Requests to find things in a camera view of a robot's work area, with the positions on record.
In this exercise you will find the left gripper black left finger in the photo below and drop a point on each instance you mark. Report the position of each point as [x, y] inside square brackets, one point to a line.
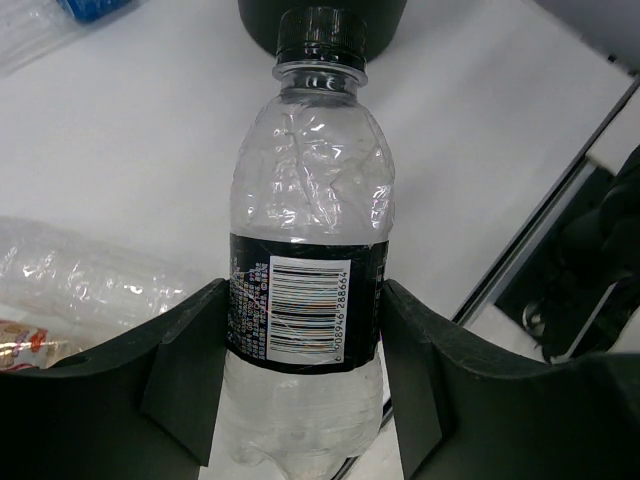
[142, 405]

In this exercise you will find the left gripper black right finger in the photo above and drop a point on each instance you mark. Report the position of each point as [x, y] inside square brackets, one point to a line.
[465, 408]

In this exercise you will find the red-capped red-label bottle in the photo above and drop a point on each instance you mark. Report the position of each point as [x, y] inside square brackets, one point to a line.
[24, 346]

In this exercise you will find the black-capped black-label clear bottle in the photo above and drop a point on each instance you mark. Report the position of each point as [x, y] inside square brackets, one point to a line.
[311, 211]

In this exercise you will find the blue-label clear bottle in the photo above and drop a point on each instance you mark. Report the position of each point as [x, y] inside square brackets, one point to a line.
[33, 29]

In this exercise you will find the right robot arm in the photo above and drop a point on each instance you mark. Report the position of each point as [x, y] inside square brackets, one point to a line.
[580, 287]

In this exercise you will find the black cylindrical bin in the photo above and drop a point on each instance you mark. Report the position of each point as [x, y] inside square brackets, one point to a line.
[361, 28]

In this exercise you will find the large clear unlabelled bottle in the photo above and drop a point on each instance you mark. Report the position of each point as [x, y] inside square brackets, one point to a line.
[56, 272]

